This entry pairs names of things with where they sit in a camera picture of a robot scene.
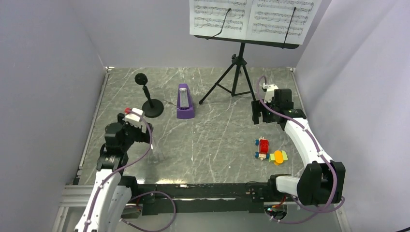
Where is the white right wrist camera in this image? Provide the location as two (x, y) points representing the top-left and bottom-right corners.
(262, 83), (278, 104)

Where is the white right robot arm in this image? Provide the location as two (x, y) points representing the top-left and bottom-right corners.
(251, 85), (346, 206)

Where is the sheet music page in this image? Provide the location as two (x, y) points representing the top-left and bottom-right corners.
(189, 0), (252, 40)
(246, 0), (321, 45)

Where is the green orange toy block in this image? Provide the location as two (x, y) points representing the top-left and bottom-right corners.
(269, 150), (288, 166)

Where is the right sheet music page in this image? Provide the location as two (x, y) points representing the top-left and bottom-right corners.
(246, 0), (321, 45)

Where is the purple metronome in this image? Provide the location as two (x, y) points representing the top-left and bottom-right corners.
(176, 83), (195, 119)

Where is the black desktop microphone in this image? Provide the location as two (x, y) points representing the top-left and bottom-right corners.
(134, 73), (164, 118)

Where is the red toy block car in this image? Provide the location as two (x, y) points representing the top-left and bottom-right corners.
(254, 137), (270, 160)

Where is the aluminium frame rail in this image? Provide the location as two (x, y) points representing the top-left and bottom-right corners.
(51, 184), (351, 232)

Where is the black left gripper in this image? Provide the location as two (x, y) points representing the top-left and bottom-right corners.
(117, 113), (152, 151)

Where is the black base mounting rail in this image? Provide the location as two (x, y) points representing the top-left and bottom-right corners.
(126, 181), (290, 216)

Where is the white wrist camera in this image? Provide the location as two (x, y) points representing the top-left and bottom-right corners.
(262, 83), (278, 104)
(124, 108), (145, 127)

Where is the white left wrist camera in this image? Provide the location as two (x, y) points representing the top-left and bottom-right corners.
(124, 108), (145, 127)

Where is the black tripod music stand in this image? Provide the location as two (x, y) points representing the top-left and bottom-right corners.
(195, 35), (299, 105)

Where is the left sheet music page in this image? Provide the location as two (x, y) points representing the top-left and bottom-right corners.
(189, 0), (252, 40)

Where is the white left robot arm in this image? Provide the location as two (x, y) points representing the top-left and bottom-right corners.
(74, 108), (152, 232)

